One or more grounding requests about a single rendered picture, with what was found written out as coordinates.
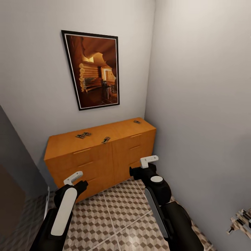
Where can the cabinet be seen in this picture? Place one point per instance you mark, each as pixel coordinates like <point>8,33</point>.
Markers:
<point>103,165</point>

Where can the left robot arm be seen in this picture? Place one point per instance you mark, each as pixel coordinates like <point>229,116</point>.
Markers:
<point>54,229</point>

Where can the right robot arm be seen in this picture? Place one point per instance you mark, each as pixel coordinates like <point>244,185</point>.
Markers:
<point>172,219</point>

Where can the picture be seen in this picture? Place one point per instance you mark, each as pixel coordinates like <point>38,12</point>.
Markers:
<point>94,66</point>

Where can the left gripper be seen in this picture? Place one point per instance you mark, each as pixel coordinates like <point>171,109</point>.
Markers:
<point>81,186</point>

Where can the towel rack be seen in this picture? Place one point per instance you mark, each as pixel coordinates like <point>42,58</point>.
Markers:
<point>244,217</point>

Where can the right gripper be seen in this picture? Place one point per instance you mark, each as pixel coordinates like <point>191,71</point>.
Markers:
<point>139,172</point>

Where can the door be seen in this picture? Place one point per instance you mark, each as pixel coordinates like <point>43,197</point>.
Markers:
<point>23,191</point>

